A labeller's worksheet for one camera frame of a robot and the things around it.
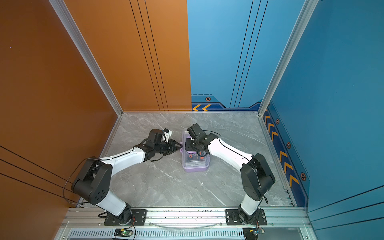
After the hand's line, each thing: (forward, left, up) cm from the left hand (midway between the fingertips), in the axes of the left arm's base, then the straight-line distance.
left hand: (182, 145), depth 87 cm
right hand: (-1, -2, +1) cm, 2 cm away
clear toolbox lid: (-8, -6, -3) cm, 10 cm away
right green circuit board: (-41, -34, -12) cm, 55 cm away
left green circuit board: (-41, +26, -13) cm, 51 cm away
